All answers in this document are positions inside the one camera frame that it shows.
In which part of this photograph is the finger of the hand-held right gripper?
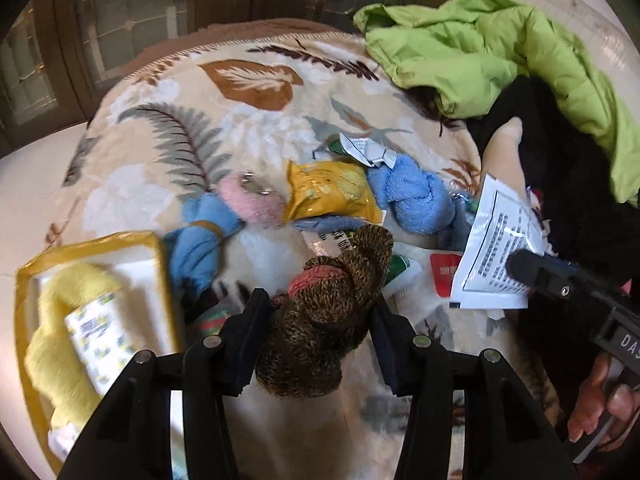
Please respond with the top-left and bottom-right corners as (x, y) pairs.
(506, 249), (583, 307)
(542, 255), (580, 282)

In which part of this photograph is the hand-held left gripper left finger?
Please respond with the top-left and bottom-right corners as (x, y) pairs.
(57, 287), (273, 480)

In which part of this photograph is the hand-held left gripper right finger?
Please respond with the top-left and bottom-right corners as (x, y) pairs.
(370, 304), (581, 480)

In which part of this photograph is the white printed sachet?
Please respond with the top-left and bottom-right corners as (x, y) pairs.
(449, 172), (547, 311)

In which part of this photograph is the blue towel with yellow band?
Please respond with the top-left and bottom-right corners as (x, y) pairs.
(164, 195), (247, 297)

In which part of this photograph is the yellow-rimmed white box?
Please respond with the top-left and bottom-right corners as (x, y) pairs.
(14, 230), (185, 463)

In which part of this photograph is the person's right hand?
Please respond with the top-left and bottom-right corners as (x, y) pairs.
(566, 352), (640, 457)

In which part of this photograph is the red and green striped cloth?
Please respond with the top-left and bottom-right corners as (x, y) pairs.
(196, 302), (238, 343)

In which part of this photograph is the green and white packet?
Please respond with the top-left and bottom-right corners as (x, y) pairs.
(384, 254), (424, 297)

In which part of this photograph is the red packet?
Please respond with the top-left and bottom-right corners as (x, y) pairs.
(429, 252), (464, 302)

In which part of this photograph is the brown striped cloth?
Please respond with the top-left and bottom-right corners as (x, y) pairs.
(517, 352), (562, 428)

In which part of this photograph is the person's socked foot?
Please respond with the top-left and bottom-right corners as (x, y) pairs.
(479, 117), (535, 207)

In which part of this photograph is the patterned tissue pack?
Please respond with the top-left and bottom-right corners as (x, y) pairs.
(64, 294), (145, 400)

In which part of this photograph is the knotted blue towel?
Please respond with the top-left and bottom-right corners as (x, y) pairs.
(366, 153), (472, 237)

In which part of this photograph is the flat blue cloth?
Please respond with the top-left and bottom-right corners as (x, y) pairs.
(294, 215), (368, 235)

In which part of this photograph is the pink fuzzy sock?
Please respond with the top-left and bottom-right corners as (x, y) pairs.
(216, 174), (287, 229)

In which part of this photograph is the leaf printed blanket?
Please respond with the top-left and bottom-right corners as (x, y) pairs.
(47, 30), (558, 480)

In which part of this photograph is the yellow snack packet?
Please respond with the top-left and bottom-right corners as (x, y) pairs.
(282, 159), (388, 227)

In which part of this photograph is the crumpled white wrapper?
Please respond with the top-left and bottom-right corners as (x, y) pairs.
(312, 132), (397, 169)

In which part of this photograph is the green jacket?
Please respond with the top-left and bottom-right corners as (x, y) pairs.
(352, 0), (640, 207)

